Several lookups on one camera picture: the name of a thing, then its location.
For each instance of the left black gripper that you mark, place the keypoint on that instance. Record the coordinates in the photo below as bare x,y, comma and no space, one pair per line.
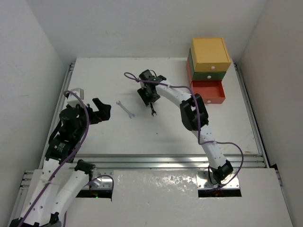
93,116

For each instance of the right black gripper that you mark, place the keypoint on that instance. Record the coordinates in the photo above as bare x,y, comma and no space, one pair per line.
142,92

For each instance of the silver combination wrench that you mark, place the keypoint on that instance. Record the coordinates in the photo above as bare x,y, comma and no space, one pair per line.
153,112

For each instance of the silver open-end wrench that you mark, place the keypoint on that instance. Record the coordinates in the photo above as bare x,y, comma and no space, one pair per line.
130,114

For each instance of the green drawer box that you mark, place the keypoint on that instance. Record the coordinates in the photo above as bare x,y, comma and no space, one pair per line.
201,76

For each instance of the red drawer box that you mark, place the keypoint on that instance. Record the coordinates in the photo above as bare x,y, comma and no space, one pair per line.
212,91

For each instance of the yellow drawer box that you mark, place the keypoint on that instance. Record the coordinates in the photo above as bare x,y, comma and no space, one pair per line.
209,54

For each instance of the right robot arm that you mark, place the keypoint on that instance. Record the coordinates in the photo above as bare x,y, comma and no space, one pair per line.
194,117

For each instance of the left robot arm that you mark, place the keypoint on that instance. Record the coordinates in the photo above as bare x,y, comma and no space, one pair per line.
51,198

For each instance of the white front cover panel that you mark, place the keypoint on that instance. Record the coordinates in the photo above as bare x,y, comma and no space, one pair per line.
170,199

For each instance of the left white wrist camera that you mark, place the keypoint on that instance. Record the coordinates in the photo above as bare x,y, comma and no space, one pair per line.
75,97

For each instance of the aluminium rail frame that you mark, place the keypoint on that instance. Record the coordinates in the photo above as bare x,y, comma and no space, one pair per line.
161,142

